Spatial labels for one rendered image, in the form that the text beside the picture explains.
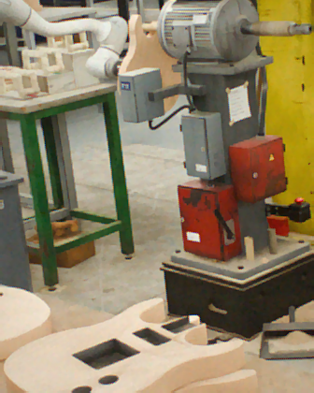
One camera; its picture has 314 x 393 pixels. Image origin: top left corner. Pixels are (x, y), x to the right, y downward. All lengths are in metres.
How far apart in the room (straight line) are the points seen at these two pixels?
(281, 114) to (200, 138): 1.21
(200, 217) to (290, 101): 1.20
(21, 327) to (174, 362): 0.49
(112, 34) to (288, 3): 0.91
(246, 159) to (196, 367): 2.45
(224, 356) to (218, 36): 2.48
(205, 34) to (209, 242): 0.87
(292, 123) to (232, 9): 1.27
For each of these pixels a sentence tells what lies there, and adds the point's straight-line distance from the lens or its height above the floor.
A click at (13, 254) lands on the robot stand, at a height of 0.37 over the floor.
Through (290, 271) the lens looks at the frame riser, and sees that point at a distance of 4.63.
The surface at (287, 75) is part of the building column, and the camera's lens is 5.51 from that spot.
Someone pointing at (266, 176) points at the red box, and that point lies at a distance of 4.49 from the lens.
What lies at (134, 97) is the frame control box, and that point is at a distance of 4.46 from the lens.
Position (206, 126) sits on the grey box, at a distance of 4.41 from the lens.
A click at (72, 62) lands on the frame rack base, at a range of 5.40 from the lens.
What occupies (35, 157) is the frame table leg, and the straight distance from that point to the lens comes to 5.16.
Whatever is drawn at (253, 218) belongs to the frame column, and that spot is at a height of 0.44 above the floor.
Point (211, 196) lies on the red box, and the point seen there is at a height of 0.60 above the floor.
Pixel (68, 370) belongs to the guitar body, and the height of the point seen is 0.99.
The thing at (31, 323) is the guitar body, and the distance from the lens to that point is 2.42.
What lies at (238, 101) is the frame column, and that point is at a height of 0.96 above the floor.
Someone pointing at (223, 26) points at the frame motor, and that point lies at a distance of 4.38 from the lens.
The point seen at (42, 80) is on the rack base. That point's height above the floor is 1.00.
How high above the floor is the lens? 1.83
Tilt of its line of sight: 15 degrees down
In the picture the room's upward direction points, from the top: 7 degrees counter-clockwise
